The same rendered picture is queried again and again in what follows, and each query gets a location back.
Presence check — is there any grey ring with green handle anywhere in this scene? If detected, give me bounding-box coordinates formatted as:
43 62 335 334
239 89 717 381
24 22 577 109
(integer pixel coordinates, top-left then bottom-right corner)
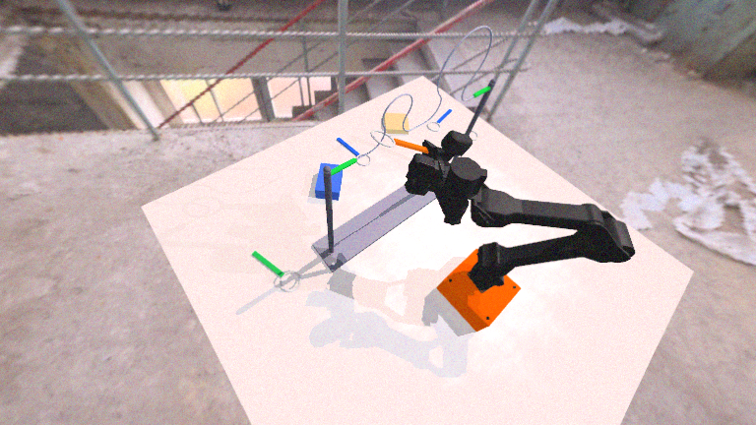
251 250 302 292

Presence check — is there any blue box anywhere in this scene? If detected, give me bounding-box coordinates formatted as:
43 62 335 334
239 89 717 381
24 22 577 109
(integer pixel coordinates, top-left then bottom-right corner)
315 163 343 201

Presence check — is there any orange handle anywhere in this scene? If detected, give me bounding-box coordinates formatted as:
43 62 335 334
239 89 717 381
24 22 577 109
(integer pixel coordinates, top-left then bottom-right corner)
370 129 428 153

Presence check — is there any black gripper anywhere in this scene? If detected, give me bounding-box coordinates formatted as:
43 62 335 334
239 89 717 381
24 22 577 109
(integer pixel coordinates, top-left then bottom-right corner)
405 130 473 196

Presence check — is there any blue handle with grey loop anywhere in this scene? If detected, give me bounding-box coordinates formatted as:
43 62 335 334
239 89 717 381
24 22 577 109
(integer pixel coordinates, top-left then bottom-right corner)
427 109 452 132
337 137 371 165

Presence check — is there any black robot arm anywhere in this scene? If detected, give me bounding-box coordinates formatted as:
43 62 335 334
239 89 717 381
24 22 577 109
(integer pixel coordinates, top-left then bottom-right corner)
406 153 635 294

